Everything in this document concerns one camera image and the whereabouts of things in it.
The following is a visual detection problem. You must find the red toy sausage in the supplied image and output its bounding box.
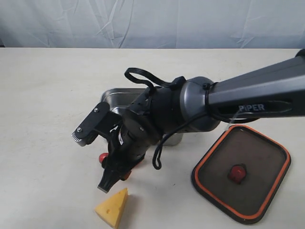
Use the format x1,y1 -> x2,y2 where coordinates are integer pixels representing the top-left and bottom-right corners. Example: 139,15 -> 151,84
99,153 -> 132,181

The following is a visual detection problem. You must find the black cable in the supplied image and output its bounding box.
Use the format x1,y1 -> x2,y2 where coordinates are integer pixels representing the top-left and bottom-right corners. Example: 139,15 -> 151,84
124,67 -> 239,170

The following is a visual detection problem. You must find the stainless steel lunch box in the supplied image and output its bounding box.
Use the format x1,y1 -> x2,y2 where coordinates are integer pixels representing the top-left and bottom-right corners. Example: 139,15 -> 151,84
101,87 -> 183,145

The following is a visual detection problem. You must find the dark transparent lunch box lid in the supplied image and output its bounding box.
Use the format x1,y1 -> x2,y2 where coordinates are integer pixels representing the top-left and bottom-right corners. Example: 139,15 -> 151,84
191,125 -> 291,225

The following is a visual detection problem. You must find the yellow toy cheese wedge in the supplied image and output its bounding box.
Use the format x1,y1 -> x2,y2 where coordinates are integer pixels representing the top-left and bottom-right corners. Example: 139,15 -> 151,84
94,188 -> 128,229

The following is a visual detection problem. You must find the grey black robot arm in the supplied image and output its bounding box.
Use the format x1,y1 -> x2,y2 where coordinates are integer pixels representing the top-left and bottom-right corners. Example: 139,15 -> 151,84
98,50 -> 305,192

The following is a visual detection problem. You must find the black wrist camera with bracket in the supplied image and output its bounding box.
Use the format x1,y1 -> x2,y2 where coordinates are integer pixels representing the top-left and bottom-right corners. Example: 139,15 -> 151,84
71,102 -> 122,146

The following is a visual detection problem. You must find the blue-grey backdrop cloth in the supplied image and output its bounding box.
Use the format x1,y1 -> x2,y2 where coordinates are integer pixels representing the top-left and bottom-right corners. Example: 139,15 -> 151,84
0,0 -> 305,49

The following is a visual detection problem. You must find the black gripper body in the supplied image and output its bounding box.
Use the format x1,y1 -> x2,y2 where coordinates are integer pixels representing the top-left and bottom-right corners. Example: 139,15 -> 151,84
102,104 -> 162,184

